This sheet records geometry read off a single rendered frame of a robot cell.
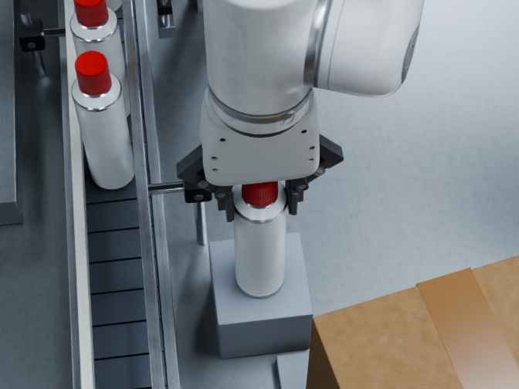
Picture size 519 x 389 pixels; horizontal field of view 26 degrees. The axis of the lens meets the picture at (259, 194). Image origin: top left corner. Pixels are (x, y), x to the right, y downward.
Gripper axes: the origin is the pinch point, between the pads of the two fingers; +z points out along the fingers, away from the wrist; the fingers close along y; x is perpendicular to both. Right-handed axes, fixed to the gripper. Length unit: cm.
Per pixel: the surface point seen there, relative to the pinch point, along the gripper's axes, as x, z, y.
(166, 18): -36.8, 16.7, 6.8
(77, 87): -17.5, 3.7, 16.6
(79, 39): -24.6, 4.7, 16.3
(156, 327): 6.4, 12.2, 11.0
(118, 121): -15.7, 7.9, 13.0
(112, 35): -24.8, 4.8, 12.8
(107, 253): -7.0, 20.4, 16.0
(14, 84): -31.9, 20.5, 26.0
